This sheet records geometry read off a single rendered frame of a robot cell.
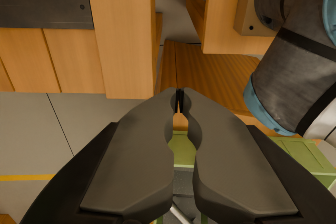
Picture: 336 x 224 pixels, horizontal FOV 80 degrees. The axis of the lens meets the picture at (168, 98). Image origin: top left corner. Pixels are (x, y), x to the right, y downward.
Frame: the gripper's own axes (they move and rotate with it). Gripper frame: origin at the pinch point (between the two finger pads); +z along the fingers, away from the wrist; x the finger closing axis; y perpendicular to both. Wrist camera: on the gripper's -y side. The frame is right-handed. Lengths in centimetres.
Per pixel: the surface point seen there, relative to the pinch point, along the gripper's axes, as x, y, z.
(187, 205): 8, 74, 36
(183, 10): 8, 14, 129
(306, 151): 51, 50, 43
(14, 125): -140, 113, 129
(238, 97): 30, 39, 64
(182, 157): 5, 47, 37
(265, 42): 26, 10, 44
